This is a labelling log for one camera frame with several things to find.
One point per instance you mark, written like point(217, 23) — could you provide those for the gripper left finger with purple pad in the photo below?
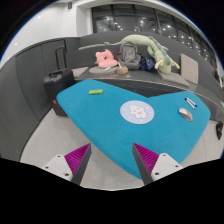
point(72, 166)

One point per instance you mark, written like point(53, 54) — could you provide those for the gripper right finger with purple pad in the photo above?
point(153, 166)

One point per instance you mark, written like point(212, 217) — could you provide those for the round white mouse pad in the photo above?
point(137, 112)

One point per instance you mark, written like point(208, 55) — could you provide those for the grey computer mouse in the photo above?
point(185, 114)

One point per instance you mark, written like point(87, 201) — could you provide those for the blue table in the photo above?
point(114, 119)

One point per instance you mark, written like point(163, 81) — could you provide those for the white marker pen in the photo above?
point(193, 107)

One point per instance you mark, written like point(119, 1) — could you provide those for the blue marker pen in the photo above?
point(192, 102)

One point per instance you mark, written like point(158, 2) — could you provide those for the black object on floor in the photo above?
point(219, 128)

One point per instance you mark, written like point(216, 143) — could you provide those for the black suitcase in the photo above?
point(57, 81)

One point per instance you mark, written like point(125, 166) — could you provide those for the dark blue bag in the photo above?
point(146, 64)

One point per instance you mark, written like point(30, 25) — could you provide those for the grey back cushion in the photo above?
point(189, 69)

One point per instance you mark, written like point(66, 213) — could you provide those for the pink plush toy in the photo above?
point(105, 59)

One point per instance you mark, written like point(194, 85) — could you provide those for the grey backpack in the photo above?
point(128, 56)

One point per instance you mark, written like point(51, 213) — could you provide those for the green dragon plush toy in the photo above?
point(163, 61)

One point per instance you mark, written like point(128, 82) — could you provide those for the grey bench sofa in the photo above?
point(80, 52)

